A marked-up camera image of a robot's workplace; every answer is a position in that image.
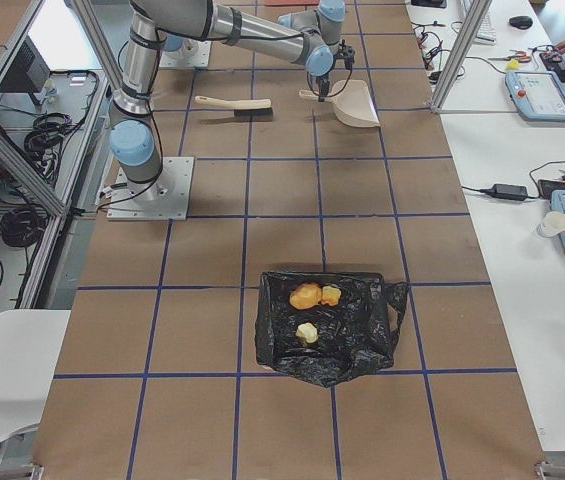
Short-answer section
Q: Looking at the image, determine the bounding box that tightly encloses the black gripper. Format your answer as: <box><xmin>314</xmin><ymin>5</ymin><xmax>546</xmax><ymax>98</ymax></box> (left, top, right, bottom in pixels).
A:
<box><xmin>306</xmin><ymin>39</ymin><xmax>355</xmax><ymax>102</ymax></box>

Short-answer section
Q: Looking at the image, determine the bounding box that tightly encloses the white plastic dustpan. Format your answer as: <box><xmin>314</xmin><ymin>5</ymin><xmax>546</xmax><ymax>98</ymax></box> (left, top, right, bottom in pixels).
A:
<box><xmin>299</xmin><ymin>80</ymin><xmax>380</xmax><ymax>128</ymax></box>

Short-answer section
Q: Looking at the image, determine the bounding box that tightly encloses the white hand brush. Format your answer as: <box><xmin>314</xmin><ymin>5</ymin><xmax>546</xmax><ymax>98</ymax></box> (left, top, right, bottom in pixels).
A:
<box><xmin>194</xmin><ymin>95</ymin><xmax>273</xmax><ymax>120</ymax></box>

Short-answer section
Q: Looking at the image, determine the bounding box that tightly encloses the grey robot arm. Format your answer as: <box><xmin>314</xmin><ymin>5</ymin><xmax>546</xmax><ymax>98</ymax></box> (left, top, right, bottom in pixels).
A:
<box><xmin>109</xmin><ymin>1</ymin><xmax>355</xmax><ymax>200</ymax></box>

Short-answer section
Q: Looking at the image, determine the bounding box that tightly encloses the yellow sponge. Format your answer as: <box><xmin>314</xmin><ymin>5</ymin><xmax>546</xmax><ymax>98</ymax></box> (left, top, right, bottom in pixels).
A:
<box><xmin>505</xmin><ymin>59</ymin><xmax>520</xmax><ymax>71</ymax></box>

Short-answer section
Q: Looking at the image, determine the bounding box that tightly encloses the black computer mouse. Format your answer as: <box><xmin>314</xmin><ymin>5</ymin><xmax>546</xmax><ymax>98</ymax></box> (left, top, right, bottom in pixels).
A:
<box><xmin>508</xmin><ymin>15</ymin><xmax>533</xmax><ymax>30</ymax></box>

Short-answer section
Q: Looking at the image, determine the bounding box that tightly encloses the blue teach pendant far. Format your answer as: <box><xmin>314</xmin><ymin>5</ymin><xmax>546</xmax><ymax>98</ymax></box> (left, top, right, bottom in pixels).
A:
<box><xmin>505</xmin><ymin>71</ymin><xmax>565</xmax><ymax>122</ymax></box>

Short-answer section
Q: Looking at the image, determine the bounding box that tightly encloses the black power adapter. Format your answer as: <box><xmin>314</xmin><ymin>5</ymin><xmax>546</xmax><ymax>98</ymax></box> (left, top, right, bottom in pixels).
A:
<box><xmin>490</xmin><ymin>183</ymin><xmax>528</xmax><ymax>201</ymax></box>

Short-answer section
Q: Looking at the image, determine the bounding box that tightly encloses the torn bread piece upper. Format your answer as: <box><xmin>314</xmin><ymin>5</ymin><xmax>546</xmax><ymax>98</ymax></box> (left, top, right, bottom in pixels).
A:
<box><xmin>320</xmin><ymin>285</ymin><xmax>342</xmax><ymax>307</ymax></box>

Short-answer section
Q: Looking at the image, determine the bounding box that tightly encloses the torn bread piece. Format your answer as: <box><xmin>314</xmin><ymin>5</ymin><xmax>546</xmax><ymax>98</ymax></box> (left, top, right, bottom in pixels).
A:
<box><xmin>295</xmin><ymin>322</ymin><xmax>319</xmax><ymax>345</ymax></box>
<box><xmin>320</xmin><ymin>285</ymin><xmax>342</xmax><ymax>307</ymax></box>

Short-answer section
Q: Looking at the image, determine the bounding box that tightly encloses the paper cup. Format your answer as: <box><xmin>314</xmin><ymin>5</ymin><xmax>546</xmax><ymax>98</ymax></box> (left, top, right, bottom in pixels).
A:
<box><xmin>536</xmin><ymin>211</ymin><xmax>565</xmax><ymax>238</ymax></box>

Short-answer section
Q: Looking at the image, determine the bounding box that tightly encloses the torn bread piece lower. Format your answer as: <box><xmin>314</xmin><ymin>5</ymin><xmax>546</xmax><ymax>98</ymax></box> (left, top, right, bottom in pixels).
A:
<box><xmin>295</xmin><ymin>322</ymin><xmax>319</xmax><ymax>345</ymax></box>

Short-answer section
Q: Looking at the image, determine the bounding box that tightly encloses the white chair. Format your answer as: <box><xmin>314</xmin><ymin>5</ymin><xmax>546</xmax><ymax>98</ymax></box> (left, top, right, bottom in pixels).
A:
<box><xmin>0</xmin><ymin>309</ymin><xmax>71</xmax><ymax>443</ymax></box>

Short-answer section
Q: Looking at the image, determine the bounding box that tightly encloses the aluminium frame post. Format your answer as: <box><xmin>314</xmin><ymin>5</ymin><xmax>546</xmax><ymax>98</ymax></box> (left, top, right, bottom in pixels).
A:
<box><xmin>430</xmin><ymin>0</ymin><xmax>491</xmax><ymax>114</ymax></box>

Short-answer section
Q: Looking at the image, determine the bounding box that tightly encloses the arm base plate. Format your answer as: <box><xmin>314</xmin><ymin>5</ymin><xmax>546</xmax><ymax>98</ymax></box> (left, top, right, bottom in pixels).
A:
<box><xmin>106</xmin><ymin>157</ymin><xmax>194</xmax><ymax>221</ymax></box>
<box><xmin>159</xmin><ymin>39</ymin><xmax>211</xmax><ymax>70</ymax></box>

